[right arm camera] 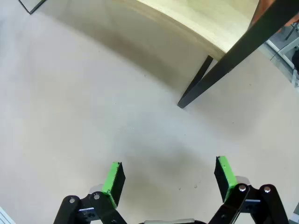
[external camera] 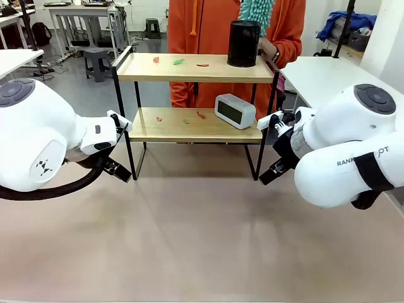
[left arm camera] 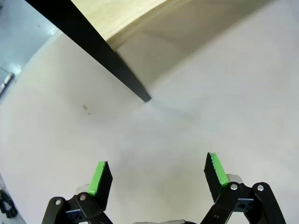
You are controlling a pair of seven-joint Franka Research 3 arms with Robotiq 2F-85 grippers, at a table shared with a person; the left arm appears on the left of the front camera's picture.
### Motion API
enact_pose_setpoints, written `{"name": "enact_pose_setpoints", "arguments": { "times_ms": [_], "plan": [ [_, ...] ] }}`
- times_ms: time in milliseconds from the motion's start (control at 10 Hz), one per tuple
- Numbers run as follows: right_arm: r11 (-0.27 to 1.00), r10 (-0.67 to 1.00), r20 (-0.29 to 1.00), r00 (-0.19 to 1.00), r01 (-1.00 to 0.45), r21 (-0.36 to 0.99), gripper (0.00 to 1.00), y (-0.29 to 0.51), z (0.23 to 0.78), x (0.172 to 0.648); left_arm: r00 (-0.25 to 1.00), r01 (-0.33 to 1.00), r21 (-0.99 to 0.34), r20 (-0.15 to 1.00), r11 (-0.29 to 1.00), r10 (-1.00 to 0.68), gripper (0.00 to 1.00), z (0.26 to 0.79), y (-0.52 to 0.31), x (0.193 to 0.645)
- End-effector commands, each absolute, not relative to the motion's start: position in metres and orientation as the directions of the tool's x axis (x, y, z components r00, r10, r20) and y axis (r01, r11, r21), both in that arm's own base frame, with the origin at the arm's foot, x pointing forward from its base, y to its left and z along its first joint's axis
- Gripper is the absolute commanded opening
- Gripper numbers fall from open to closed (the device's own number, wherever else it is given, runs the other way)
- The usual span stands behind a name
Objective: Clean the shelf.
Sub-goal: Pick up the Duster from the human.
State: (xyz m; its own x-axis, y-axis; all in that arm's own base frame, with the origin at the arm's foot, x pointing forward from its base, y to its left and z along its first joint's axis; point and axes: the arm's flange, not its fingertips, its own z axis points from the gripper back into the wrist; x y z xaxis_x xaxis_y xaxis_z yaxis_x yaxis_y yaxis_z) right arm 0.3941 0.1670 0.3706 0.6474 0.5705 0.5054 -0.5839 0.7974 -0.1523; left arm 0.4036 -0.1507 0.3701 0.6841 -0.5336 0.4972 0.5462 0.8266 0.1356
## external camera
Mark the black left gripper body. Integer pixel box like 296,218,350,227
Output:
93,150,114,174

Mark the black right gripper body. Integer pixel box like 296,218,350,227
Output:
273,126,301,173

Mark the teal microfiber duster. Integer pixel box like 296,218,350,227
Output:
239,0,270,37

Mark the person's left hand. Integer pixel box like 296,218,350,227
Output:
257,37,280,64

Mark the white digital alarm clock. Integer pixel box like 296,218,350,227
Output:
214,93,257,131

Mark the large white table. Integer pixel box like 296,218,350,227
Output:
279,56,404,110

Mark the grey plastic stool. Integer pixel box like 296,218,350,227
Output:
83,47,114,83

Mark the grey storage box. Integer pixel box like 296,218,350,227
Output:
347,30,374,52

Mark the white side table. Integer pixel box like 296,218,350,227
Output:
0,49,45,80

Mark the black stand pole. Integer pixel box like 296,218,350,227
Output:
333,0,356,59
21,0,39,52

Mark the dark plastic stool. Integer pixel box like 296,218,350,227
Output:
145,18,162,40

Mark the black backpack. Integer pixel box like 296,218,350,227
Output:
31,21,53,47

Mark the white lab table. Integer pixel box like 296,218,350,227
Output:
43,1,129,61

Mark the blue cloth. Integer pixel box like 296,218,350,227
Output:
316,11,378,42

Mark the person in orange hoodie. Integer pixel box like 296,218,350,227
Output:
167,0,307,110

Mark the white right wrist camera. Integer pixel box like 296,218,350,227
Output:
256,110,283,131

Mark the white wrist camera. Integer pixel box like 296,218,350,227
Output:
256,110,283,131
106,109,133,127

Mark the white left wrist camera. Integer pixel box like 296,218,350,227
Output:
106,109,133,127

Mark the black corrugated cable hose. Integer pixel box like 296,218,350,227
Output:
0,151,111,201

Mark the black strap on arm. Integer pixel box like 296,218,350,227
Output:
350,152,396,211

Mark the wooden shelf with black frame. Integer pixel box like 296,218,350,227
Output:
110,45,281,182

